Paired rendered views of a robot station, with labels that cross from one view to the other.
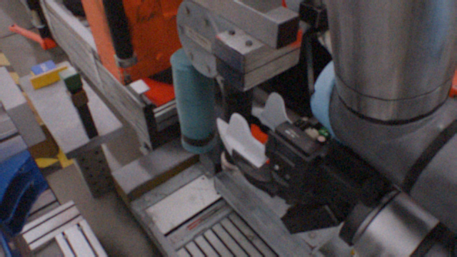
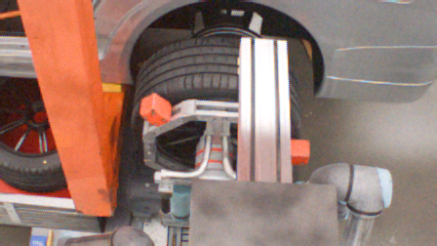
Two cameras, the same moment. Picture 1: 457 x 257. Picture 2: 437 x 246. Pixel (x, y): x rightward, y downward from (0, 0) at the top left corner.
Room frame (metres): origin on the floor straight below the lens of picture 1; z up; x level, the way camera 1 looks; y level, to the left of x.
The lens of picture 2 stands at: (-0.13, 0.94, 3.00)
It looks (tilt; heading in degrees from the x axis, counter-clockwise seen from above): 57 degrees down; 305
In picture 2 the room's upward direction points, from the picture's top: 7 degrees clockwise
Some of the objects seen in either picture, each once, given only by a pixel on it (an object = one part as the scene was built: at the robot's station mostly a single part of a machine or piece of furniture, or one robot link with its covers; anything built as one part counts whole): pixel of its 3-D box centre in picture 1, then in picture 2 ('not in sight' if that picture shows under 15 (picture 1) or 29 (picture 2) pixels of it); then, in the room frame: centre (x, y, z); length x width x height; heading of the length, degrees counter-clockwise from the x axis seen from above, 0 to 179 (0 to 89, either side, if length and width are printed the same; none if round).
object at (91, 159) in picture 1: (84, 148); not in sight; (0.87, 0.53, 0.21); 0.10 x 0.10 x 0.42; 39
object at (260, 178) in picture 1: (265, 168); not in sight; (0.26, -0.04, 0.83); 0.09 x 0.05 x 0.02; 48
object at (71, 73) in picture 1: (71, 79); not in sight; (0.69, 0.38, 0.64); 0.04 x 0.04 x 0.04; 39
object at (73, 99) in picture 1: (77, 96); not in sight; (0.69, 0.38, 0.59); 0.04 x 0.04 x 0.04; 39
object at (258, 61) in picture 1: (258, 49); not in sight; (0.36, -0.03, 0.93); 0.09 x 0.05 x 0.05; 129
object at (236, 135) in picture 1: (238, 133); not in sight; (0.29, -0.01, 0.85); 0.09 x 0.03 x 0.06; 48
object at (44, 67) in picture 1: (45, 71); (38, 243); (0.98, 0.61, 0.47); 0.07 x 0.07 x 0.02; 39
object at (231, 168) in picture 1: (237, 124); not in sight; (0.34, -0.01, 0.83); 0.04 x 0.04 x 0.16
